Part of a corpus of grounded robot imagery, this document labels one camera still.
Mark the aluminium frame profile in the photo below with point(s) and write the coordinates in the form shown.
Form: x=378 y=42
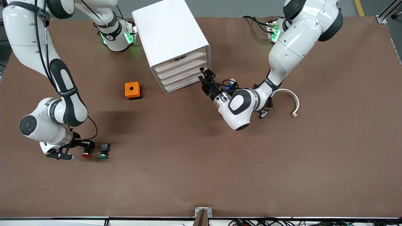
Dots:
x=381 y=19

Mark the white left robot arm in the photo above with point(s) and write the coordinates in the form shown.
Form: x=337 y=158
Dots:
x=295 y=40

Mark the white curved plastic bracket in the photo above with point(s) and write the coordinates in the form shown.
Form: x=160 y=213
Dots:
x=296 y=105

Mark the silver key switch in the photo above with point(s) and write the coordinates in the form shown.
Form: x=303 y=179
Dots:
x=264 y=114

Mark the orange button enclosure box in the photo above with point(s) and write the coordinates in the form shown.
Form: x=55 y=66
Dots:
x=132 y=89

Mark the white table edge rail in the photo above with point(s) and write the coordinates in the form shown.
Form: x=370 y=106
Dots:
x=94 y=219

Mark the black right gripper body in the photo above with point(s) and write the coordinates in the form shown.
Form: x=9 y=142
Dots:
x=76 y=143

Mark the white drawer cabinet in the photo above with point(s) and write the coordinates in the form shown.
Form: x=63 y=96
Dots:
x=169 y=31

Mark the green mushroom push button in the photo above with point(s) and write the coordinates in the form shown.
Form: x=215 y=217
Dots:
x=103 y=156

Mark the red mushroom push button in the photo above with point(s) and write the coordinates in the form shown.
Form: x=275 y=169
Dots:
x=86 y=154

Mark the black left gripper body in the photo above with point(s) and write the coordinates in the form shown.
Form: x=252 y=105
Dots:
x=212 y=91

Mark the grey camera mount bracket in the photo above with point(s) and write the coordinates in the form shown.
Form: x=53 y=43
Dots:
x=203 y=213

